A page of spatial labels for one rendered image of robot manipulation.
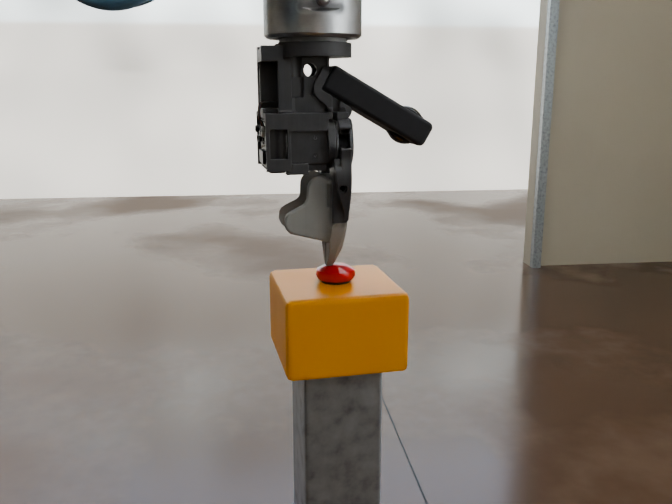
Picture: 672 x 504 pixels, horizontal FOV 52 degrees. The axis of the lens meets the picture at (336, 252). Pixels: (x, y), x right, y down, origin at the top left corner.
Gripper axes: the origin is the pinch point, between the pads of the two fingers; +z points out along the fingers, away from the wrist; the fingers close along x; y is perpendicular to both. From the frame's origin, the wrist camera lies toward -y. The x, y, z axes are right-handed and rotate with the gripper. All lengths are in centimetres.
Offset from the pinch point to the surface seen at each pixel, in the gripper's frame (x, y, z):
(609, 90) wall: -368, -277, -12
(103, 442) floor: -177, 47, 111
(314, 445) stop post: 4.0, 3.2, 18.8
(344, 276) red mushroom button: 1.9, -0.4, 2.1
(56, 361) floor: -262, 76, 110
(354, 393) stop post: 4.0, -0.9, 13.6
